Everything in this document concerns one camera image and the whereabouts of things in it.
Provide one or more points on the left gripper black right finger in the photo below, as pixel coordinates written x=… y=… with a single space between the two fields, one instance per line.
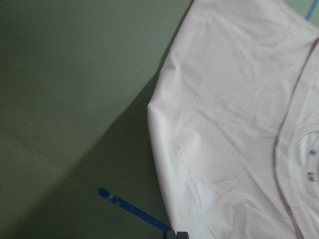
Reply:
x=182 y=235

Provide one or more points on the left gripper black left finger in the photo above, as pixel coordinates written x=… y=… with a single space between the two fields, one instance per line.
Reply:
x=169 y=235

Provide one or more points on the pink Snoopy t-shirt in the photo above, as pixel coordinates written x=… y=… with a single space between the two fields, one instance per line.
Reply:
x=234 y=122

